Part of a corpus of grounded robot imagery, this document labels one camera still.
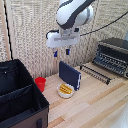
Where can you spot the red plastic cup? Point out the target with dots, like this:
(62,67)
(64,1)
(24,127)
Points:
(40,83)

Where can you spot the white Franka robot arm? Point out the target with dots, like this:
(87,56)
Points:
(73,13)

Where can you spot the dark blue book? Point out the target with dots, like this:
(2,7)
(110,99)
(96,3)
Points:
(69,75)

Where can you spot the yellow corn pieces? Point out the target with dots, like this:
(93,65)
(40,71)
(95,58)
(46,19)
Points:
(65,89)

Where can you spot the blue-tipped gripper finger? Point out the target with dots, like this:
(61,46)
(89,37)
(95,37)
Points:
(55,53)
(67,51)

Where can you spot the woven folding screen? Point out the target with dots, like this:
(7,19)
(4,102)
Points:
(43,33)

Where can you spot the white bowl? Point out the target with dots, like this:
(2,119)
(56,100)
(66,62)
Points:
(65,92)

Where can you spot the black fabric storage box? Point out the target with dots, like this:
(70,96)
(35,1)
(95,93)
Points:
(18,96)

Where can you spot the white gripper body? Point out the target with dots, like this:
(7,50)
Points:
(62,39)

